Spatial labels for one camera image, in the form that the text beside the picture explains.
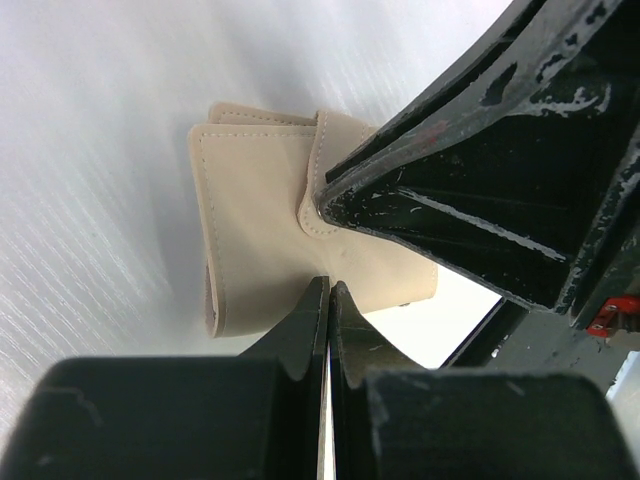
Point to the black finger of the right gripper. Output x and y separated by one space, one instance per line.
459 76
527 182

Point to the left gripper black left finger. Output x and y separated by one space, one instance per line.
256 415

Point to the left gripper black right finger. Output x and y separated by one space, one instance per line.
396 420

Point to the beige card holder wallet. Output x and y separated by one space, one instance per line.
257 174

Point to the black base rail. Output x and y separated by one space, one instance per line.
511 338

